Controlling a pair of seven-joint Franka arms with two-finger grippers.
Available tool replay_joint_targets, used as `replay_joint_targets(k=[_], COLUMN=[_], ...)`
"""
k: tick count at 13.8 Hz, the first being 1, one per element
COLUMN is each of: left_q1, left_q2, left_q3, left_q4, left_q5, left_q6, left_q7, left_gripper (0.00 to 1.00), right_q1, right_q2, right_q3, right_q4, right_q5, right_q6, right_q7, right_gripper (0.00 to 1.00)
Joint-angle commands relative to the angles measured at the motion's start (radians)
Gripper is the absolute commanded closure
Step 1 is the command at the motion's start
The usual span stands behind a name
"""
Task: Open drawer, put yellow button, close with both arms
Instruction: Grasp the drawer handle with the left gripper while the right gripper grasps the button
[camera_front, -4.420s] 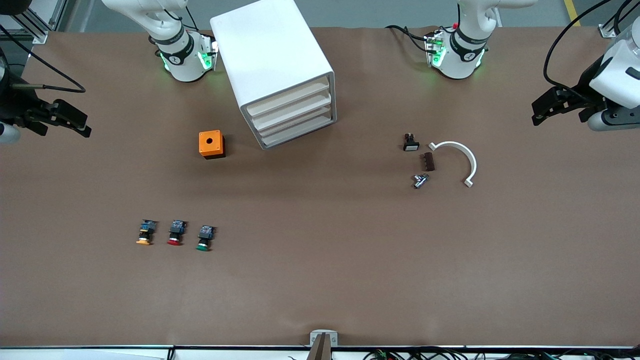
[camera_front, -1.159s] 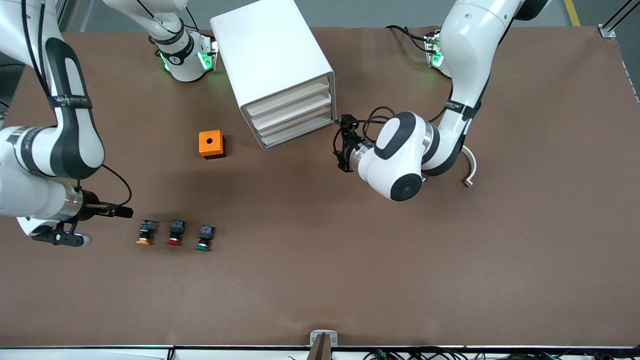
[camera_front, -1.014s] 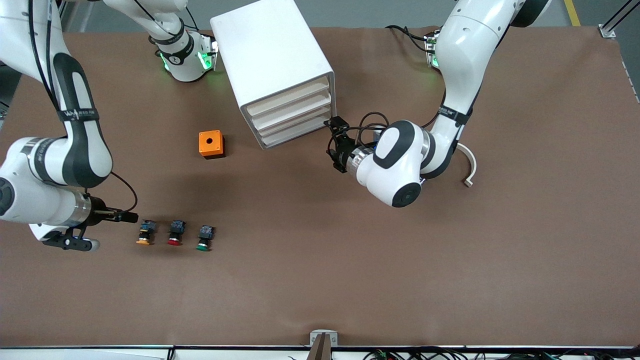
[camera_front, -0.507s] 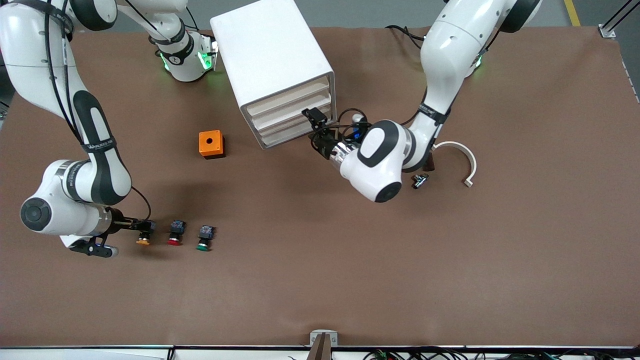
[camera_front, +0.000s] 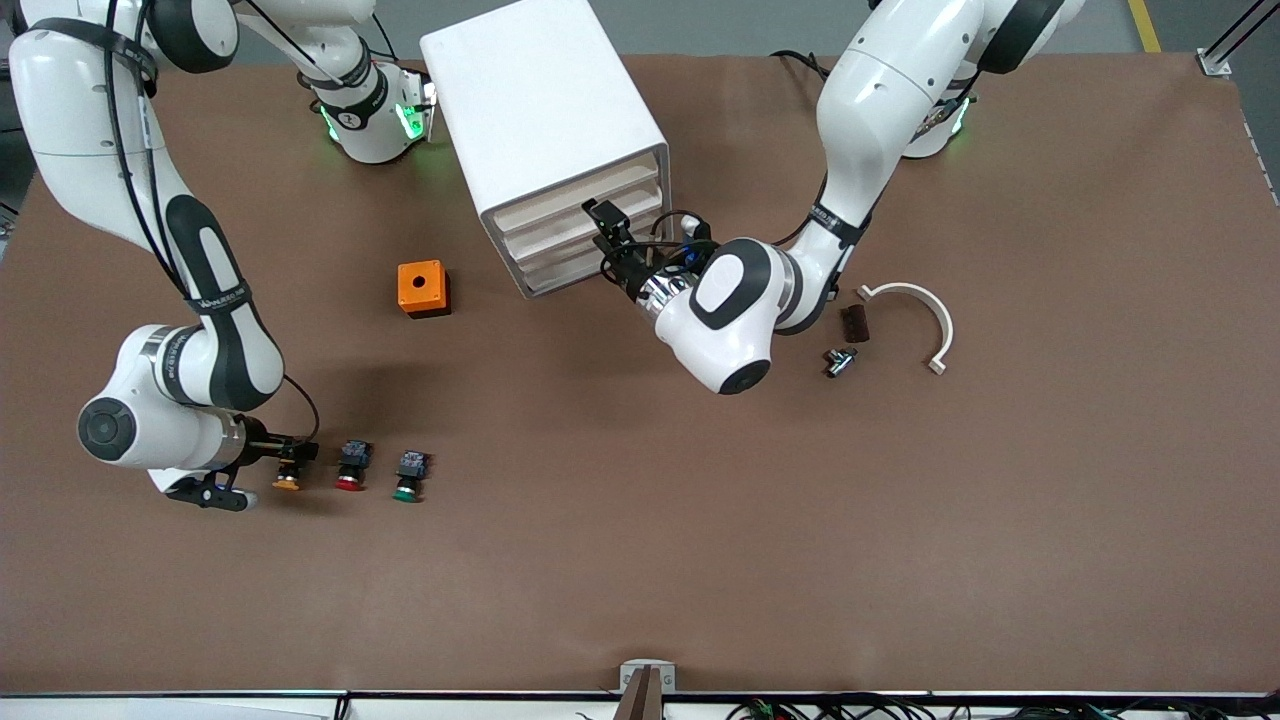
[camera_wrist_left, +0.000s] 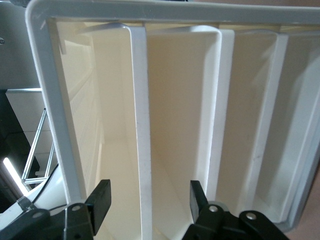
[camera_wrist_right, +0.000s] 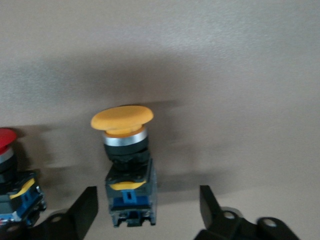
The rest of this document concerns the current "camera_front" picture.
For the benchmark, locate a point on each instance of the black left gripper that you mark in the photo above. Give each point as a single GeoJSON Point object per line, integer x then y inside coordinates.
{"type": "Point", "coordinates": [627, 267]}

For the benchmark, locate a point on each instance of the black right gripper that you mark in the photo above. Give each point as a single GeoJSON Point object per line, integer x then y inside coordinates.
{"type": "Point", "coordinates": [263, 453]}

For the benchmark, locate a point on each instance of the yellow mushroom push button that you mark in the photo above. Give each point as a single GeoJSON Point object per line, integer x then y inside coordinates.
{"type": "Point", "coordinates": [288, 478]}

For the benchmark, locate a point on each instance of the white plastic drawer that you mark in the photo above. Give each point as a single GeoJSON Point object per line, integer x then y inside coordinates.
{"type": "Point", "coordinates": [560, 232]}
{"type": "Point", "coordinates": [560, 258]}
{"type": "Point", "coordinates": [545, 205]}
{"type": "Point", "coordinates": [560, 278]}

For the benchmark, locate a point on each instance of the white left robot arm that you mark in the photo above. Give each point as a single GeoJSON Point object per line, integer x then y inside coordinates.
{"type": "Point", "coordinates": [870, 110]}

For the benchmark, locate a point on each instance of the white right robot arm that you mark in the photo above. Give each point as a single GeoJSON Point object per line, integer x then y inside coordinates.
{"type": "Point", "coordinates": [215, 330]}

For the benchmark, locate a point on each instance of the red mushroom push button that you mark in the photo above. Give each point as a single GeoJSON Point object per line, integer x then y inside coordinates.
{"type": "Point", "coordinates": [351, 468]}

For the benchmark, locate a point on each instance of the green mushroom push button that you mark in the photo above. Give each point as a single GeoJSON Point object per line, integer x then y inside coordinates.
{"type": "Point", "coordinates": [409, 478]}

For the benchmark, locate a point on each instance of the white drawer cabinet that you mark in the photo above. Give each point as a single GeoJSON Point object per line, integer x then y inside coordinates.
{"type": "Point", "coordinates": [540, 100]}

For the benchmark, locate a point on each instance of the silver metal fitting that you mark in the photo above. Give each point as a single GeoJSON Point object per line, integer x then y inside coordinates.
{"type": "Point", "coordinates": [840, 362]}

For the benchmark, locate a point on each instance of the brown terminal block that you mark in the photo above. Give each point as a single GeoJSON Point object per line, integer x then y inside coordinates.
{"type": "Point", "coordinates": [856, 324]}

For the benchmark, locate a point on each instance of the orange button enclosure box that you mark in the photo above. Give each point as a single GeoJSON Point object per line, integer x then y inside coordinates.
{"type": "Point", "coordinates": [420, 286]}

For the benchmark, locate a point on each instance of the white curved plastic bracket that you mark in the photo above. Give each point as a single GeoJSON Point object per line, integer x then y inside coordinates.
{"type": "Point", "coordinates": [940, 315]}

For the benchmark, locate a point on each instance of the metal table edge bracket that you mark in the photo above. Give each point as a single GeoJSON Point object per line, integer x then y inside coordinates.
{"type": "Point", "coordinates": [647, 680]}

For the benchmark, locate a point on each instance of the aluminium profile frame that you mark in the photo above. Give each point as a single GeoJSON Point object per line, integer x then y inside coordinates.
{"type": "Point", "coordinates": [1235, 35]}

